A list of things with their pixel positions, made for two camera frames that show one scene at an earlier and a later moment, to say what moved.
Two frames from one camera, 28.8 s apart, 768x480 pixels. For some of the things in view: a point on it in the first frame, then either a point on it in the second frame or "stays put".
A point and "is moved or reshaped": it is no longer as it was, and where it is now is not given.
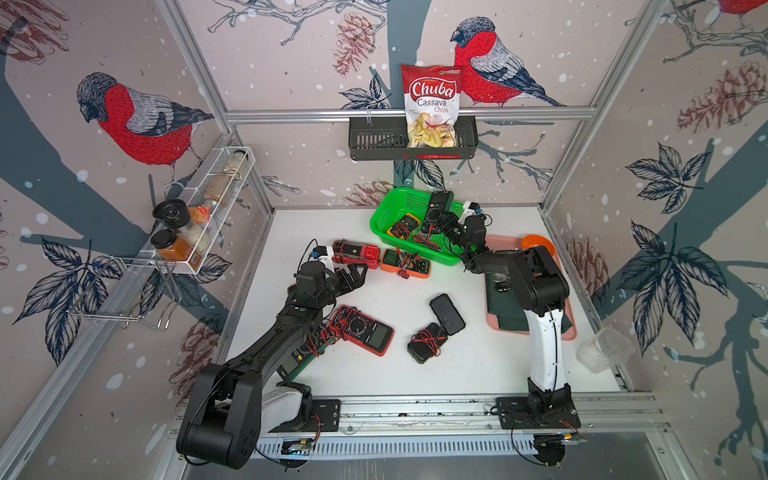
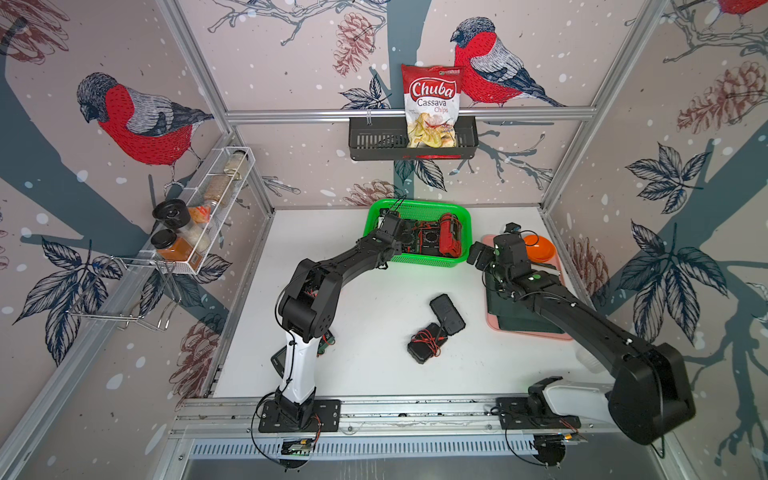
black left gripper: x=356 y=280 -> x=397 y=248
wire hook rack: x=130 y=289 stays put
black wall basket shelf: x=385 y=138 stays put
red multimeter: x=349 y=251 is moved or reshaped
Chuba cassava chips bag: x=432 y=97 stays put
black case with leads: x=426 y=343 stays put
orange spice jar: x=171 y=247 stays put
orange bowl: x=532 y=240 stays put
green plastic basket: x=399 y=215 is moved or reshaped
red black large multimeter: x=359 y=329 -> x=429 y=237
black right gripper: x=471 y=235 -> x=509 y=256
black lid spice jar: x=172 y=213 stays put
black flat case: x=447 y=314 stays put
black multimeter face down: x=440 y=202 -> x=407 y=235
